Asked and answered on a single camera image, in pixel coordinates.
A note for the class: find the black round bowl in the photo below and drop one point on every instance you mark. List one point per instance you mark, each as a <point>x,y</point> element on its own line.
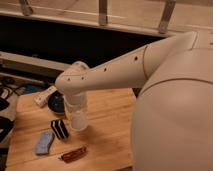
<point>56,103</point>

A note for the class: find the black and white striped eraser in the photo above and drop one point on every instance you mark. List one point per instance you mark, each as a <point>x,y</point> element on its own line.
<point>59,129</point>

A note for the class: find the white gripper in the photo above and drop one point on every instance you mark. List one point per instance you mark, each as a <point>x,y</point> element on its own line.
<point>75,102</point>

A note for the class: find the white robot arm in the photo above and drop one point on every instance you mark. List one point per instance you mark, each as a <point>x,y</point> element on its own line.
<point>172,123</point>

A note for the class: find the blue grey sponge block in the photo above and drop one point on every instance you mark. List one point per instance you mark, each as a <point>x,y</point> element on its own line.
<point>44,143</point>

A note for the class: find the grey metal rail beam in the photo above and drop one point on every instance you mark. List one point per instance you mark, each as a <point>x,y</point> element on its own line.
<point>41,68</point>

